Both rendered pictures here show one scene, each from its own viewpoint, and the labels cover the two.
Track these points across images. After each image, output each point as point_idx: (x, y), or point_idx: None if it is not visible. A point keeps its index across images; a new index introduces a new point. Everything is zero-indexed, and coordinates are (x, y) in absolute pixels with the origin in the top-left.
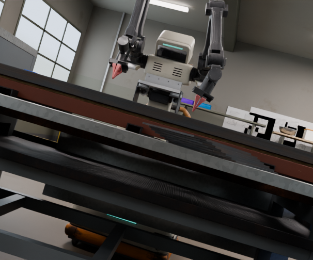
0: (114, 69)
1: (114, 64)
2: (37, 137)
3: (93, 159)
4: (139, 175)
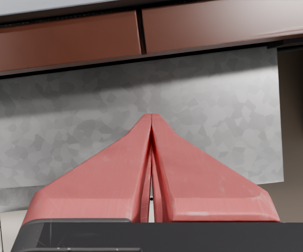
0: (159, 142)
1: (191, 186)
2: None
3: (134, 60)
4: None
